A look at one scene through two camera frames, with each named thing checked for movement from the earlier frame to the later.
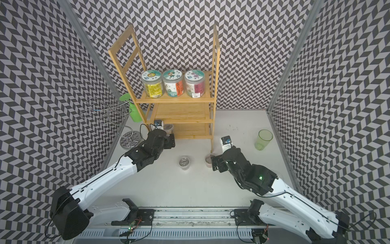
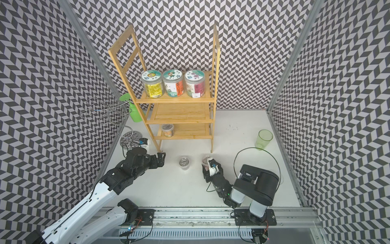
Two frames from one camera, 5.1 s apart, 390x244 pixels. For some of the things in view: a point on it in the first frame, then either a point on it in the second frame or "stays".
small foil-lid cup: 168,128 stays
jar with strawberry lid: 173,80 stays
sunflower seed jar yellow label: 152,80 stays
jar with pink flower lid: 195,81 stays
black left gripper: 170,141 to 155,164
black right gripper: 220,159 to 206,177
